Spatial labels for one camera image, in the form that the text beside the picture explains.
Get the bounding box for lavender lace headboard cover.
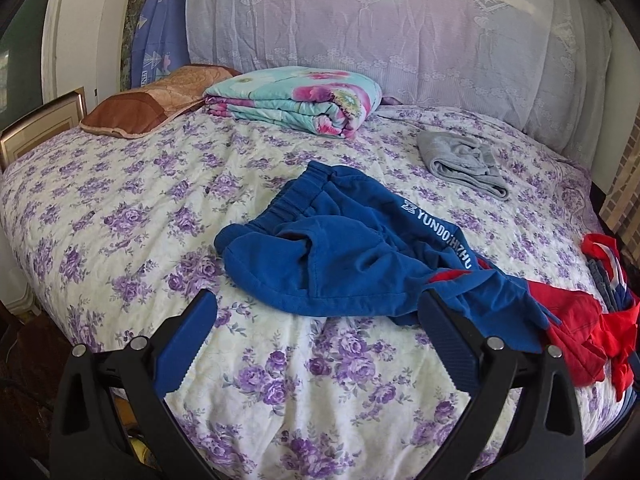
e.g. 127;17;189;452
186;0;611;167

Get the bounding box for folded grey garment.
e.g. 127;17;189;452
416;129;509;202

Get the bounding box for blue track pants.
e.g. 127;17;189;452
214;162;559;352

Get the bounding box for red and blue clothes pile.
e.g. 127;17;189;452
527;233;639;401

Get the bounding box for brown satin pillow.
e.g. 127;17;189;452
79;65;240;140

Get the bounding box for brick pattern curtain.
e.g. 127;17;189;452
600;114;640;264

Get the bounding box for purple floral bedspread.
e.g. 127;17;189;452
1;106;599;479

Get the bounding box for folded teal floral quilt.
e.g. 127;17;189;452
204;66;383;138

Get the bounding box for blue patterned cushion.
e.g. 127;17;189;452
130;0;190;88

